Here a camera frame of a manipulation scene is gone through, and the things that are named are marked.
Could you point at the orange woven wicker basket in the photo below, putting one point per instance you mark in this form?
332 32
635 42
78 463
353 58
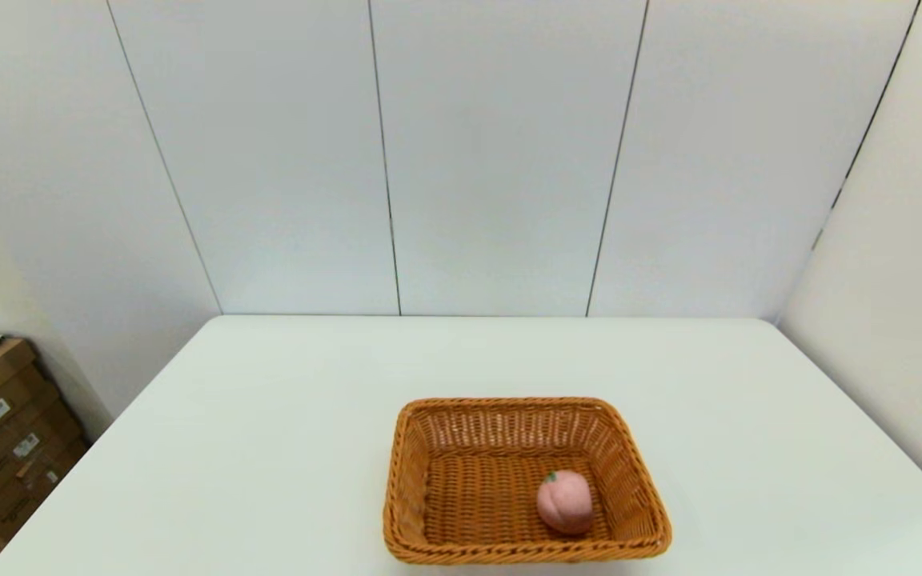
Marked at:
469 496

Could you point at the pink toy peach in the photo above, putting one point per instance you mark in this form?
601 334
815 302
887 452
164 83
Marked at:
565 504

